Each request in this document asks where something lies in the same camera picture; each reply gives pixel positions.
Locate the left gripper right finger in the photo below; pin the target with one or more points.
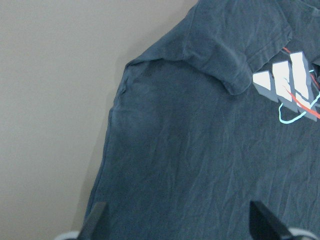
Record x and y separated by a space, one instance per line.
264 225

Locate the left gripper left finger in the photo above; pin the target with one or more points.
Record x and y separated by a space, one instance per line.
90 228

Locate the black t-shirt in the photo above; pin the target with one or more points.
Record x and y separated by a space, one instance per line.
222 110

